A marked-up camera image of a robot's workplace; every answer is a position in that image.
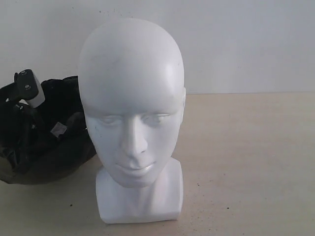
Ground black helmet with tinted visor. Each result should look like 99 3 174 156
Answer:
0 76 96 185

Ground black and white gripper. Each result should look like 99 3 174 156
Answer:
6 69 45 108

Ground white mannequin head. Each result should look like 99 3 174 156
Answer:
78 18 186 224

